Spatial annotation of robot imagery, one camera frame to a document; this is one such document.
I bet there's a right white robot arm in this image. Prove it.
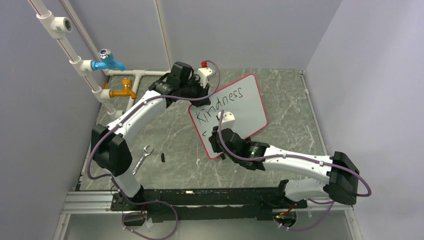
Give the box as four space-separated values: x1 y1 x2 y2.
208 126 360 208

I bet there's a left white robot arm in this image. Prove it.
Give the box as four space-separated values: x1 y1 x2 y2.
86 61 218 210

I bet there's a blue faucet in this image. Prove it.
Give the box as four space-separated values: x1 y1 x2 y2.
90 48 126 71

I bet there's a pink-framed whiteboard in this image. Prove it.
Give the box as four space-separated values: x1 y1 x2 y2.
188 73 268 160

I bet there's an orange faucet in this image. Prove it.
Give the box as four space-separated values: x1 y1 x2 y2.
108 78 137 100

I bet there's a silver wrench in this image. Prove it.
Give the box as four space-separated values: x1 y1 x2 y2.
132 145 154 175

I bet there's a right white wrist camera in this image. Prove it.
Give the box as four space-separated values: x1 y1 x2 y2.
216 110 236 130

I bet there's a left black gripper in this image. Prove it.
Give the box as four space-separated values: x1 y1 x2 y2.
180 77 211 109

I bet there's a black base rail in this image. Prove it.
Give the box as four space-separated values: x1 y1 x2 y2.
110 187 307 223

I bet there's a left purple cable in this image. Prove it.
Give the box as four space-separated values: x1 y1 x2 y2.
86 59 222 240

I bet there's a white pvc pipe frame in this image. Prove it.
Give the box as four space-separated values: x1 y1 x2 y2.
28 0 171 120

